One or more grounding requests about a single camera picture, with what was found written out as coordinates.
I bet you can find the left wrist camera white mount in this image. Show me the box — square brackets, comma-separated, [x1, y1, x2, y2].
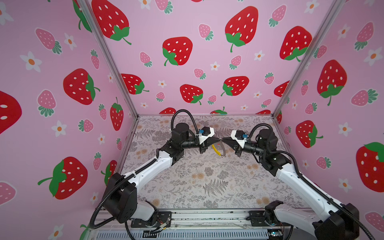
[198, 127, 215, 145]

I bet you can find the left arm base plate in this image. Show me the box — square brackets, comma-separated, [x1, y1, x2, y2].
[131, 211, 172, 228]

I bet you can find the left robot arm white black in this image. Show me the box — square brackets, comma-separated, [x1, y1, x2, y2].
[102, 123, 221, 226]

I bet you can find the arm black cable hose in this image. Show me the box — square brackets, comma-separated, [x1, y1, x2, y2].
[248, 122, 377, 240]
[89, 109, 200, 230]

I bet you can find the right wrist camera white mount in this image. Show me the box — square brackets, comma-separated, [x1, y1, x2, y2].
[231, 130, 249, 149]

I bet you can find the grey keyring loop yellow tag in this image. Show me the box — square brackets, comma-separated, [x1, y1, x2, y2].
[212, 142, 226, 158]

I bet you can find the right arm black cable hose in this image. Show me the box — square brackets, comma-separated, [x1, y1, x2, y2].
[248, 122, 377, 240]

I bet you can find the aluminium frame rail front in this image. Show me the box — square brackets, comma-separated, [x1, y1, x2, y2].
[80, 208, 343, 240]

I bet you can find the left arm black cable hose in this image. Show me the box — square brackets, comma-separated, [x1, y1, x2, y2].
[89, 109, 200, 230]

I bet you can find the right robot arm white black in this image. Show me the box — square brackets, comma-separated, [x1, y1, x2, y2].
[222, 129, 360, 240]

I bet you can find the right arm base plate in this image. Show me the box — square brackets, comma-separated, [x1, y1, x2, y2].
[248, 209, 293, 227]

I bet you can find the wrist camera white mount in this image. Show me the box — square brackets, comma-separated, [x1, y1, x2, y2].
[231, 130, 249, 149]
[198, 127, 215, 145]

